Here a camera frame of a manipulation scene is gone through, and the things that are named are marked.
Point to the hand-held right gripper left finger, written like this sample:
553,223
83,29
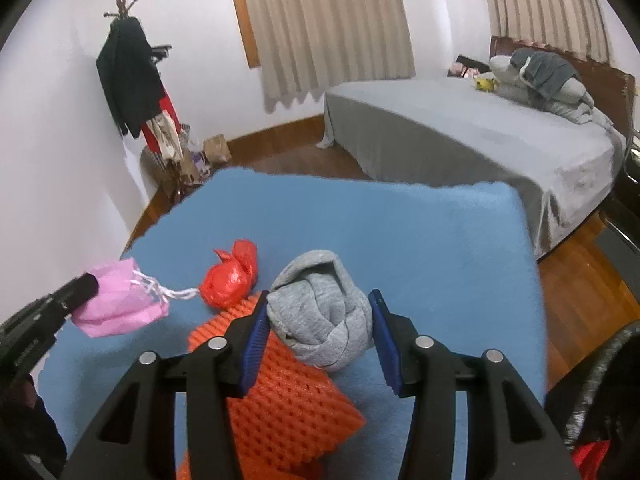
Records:
252,355

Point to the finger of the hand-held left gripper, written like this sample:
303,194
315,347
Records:
80,290

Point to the bed with grey sheet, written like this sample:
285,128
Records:
475,135

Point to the beige garment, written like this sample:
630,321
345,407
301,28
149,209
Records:
167,137

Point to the orange foam net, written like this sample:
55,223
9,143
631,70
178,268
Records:
290,410

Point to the dark grey garment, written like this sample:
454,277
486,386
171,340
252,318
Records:
547,72

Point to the wooden coat rack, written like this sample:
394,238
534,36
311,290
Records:
120,2

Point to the pink face mask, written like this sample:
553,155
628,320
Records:
115,305

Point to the dark wooden headboard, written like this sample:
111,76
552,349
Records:
612,90

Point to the red plastic bag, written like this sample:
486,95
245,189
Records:
225,282

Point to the black jacket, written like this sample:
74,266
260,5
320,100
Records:
130,80

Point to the narrow beige curtain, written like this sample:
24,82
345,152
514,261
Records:
545,5

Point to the pink soft item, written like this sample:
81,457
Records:
457,69

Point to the yellow toy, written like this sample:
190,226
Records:
484,83

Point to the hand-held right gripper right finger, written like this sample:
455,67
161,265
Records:
387,350

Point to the wooden window frame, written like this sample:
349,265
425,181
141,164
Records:
242,15

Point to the grey folded duvet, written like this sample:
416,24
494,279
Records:
575,97

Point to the grey sock ball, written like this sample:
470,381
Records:
320,310

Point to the wide beige curtain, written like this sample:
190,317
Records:
325,25

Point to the blue scalloped mat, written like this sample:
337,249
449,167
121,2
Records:
400,240

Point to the brown paper bag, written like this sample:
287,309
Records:
217,149

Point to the black bin with black liner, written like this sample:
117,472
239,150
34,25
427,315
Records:
600,375

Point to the red garment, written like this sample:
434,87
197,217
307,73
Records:
167,110

